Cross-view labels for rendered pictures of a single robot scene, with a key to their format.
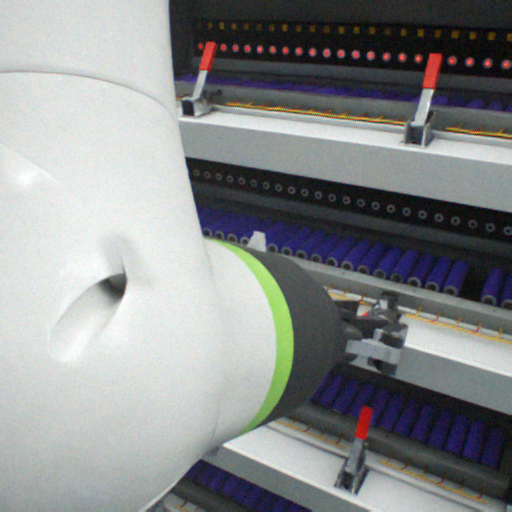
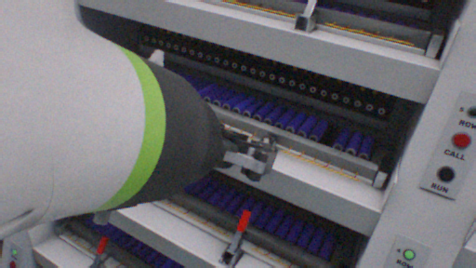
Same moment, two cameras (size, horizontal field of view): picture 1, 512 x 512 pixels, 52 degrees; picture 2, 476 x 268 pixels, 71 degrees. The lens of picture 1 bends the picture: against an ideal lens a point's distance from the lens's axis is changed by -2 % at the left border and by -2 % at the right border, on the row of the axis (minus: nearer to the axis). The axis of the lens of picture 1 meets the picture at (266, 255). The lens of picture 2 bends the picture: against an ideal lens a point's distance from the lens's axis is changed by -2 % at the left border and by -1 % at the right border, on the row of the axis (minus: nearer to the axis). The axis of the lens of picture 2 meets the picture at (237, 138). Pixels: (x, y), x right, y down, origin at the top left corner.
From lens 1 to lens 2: 7 cm
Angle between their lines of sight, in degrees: 6
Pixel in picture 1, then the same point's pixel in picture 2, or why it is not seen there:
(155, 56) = not seen: outside the picture
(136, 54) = not seen: outside the picture
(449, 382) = (303, 198)
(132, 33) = not seen: outside the picture
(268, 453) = (177, 235)
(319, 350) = (192, 147)
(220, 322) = (61, 80)
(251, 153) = (188, 24)
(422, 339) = (289, 167)
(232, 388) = (77, 150)
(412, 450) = (274, 243)
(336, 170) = (244, 43)
